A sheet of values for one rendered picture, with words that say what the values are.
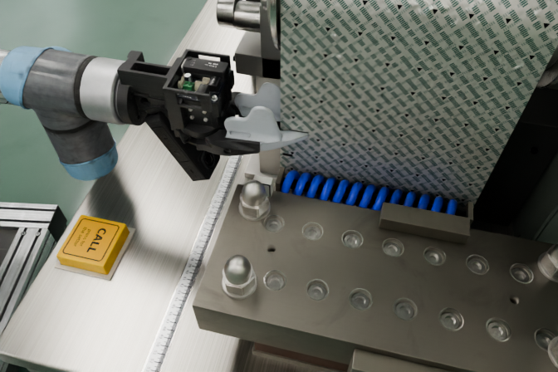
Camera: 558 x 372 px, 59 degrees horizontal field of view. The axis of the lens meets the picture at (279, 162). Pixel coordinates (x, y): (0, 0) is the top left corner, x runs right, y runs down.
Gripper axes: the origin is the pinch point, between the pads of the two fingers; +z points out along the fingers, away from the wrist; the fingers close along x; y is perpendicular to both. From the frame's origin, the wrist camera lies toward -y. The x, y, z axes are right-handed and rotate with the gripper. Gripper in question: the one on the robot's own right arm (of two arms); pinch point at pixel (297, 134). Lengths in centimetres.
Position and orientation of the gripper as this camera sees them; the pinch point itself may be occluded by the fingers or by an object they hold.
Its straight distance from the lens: 56.2
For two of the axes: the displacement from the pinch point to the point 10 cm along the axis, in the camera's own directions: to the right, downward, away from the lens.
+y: 0.0, -6.5, -7.6
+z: 9.7, 1.8, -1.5
